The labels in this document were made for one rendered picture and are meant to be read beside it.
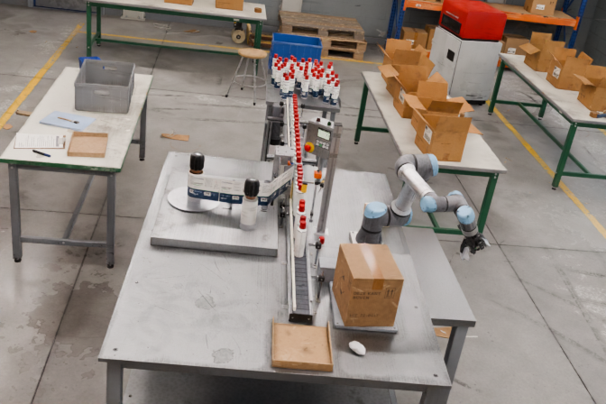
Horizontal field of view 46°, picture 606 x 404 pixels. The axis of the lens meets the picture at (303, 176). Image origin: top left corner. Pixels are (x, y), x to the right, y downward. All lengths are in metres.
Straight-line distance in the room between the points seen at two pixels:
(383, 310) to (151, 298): 1.09
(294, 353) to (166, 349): 0.55
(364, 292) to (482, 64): 6.38
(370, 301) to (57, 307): 2.24
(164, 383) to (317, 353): 1.02
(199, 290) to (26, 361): 1.31
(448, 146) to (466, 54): 3.82
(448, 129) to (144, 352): 3.08
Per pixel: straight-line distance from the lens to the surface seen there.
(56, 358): 4.43
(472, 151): 5.83
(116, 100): 5.52
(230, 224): 3.98
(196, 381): 3.93
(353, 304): 3.31
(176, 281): 3.57
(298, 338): 3.28
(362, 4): 11.51
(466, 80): 9.32
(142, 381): 3.93
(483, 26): 9.21
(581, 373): 5.07
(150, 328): 3.28
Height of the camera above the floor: 2.87
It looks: 26 degrees down
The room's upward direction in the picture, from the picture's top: 8 degrees clockwise
